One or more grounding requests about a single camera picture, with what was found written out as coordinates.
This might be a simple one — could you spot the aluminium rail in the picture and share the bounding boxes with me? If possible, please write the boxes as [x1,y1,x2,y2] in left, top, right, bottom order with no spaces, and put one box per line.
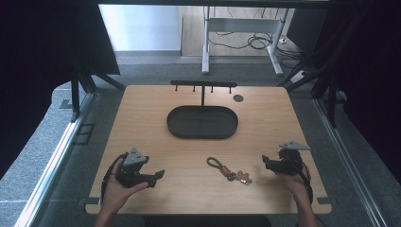
[13,92,97,227]
[312,96,390,227]

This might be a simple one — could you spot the person's left hand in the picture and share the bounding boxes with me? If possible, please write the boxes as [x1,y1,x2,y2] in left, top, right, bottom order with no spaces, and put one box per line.
[100,158,149,216]

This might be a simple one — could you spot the person's right hand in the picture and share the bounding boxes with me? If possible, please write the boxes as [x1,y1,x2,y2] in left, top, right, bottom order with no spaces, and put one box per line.
[276,166,314,206]

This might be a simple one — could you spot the person's dark clothing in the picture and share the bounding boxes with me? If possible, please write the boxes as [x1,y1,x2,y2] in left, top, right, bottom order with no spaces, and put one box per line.
[142,215,272,227]

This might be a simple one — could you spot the black floor cables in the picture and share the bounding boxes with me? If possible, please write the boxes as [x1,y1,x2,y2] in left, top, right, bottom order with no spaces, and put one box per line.
[207,8,305,70]

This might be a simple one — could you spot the black metal stand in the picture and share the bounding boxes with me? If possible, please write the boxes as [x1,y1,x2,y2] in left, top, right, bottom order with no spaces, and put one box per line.
[69,64,127,124]
[276,12,363,129]

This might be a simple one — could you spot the black key rack with tray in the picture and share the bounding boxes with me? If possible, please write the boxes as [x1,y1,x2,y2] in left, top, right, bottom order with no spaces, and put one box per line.
[166,79,239,141]

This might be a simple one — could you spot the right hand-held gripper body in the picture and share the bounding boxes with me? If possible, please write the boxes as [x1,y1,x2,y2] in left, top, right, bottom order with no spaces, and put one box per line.
[270,140,312,177]

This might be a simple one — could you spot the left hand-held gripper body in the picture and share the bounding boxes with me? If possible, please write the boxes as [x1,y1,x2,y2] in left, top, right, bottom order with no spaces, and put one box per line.
[114,147,150,189]

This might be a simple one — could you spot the keychain with green cord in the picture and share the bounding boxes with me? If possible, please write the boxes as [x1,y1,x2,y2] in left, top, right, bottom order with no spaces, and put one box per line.
[206,156,253,186]

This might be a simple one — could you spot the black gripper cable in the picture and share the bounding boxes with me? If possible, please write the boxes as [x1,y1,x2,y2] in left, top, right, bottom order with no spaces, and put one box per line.
[294,159,315,204]
[99,152,130,204]

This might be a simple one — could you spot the black curtain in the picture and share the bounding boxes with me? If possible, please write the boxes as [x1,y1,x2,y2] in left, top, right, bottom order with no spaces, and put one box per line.
[310,0,401,185]
[0,0,121,179]

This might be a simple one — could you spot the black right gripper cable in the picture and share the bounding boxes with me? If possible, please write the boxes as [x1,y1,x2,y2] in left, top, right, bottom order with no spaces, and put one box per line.
[294,159,315,204]

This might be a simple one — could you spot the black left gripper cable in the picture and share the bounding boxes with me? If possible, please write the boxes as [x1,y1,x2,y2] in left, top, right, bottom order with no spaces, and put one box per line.
[99,152,130,204]

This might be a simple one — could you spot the white desk frame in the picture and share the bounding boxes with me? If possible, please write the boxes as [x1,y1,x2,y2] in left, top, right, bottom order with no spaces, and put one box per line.
[201,6,290,77]

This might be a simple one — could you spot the white power strip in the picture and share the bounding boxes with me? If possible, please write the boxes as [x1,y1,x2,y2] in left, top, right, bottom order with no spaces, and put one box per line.
[289,70,307,84]

